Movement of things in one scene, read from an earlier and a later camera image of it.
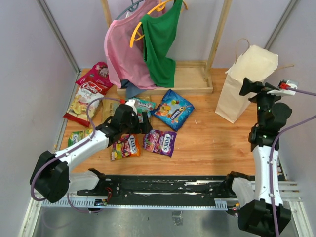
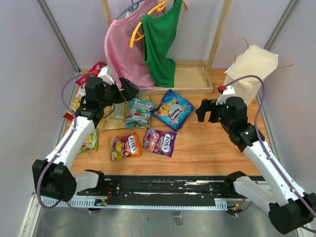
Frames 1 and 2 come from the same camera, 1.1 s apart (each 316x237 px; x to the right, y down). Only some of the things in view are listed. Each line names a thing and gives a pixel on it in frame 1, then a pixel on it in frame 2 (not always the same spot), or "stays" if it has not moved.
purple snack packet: x=160 y=141 stays
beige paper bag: x=256 y=63 stays
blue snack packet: x=174 y=109 stays
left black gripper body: x=142 y=127 -> x=112 y=95
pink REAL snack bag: x=99 y=74 stays
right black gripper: x=249 y=86 -> x=207 y=105
